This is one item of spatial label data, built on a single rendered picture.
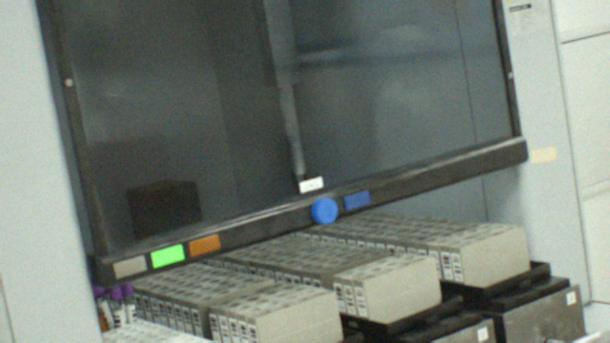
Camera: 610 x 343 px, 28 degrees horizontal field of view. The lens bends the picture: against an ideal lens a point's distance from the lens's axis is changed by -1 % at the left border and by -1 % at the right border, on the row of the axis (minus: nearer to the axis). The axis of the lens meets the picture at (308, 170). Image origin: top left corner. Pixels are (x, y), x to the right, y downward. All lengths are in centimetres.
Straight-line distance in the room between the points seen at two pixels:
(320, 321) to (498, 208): 36
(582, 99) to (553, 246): 166
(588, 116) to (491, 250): 178
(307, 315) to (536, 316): 30
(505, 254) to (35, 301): 63
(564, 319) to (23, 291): 68
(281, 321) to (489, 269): 32
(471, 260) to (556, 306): 12
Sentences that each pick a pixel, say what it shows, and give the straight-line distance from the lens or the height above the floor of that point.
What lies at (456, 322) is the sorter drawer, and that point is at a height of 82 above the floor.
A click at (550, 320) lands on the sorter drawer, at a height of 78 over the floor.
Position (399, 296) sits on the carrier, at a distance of 148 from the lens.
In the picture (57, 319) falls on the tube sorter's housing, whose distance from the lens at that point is 128.
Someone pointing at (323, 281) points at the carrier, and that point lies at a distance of 153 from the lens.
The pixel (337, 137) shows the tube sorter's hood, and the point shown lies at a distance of 142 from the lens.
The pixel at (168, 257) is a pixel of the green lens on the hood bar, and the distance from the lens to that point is 129.
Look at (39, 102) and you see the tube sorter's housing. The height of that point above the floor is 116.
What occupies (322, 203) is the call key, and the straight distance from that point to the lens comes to 138.
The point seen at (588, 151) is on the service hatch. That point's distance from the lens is 333.
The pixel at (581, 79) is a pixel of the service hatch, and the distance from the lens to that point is 331.
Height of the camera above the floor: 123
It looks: 9 degrees down
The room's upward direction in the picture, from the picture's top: 10 degrees counter-clockwise
